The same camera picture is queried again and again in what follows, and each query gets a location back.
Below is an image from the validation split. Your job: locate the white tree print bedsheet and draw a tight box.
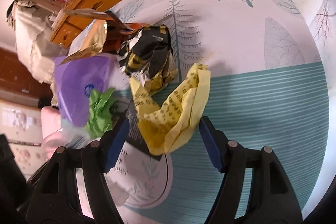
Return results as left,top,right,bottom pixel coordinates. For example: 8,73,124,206
107,0,329,223

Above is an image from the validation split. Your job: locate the brown gold foil wrapper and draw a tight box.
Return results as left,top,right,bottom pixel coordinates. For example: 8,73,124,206
61,9,150,64

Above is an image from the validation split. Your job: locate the purple plastic bag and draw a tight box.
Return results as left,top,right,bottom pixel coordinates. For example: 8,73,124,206
54,54,116,127

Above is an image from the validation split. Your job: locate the black gold crumpled wrapper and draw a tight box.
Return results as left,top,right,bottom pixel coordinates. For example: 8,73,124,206
117,24,178,94

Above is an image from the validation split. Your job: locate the white cloth covered furniture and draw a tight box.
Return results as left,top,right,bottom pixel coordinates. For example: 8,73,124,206
6,0,70,84

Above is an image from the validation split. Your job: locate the yellow printed paper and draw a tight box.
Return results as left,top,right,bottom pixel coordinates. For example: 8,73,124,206
129,63,211,156

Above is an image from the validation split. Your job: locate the green crumpled paper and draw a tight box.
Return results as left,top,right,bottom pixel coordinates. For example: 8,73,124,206
85,88,116,139

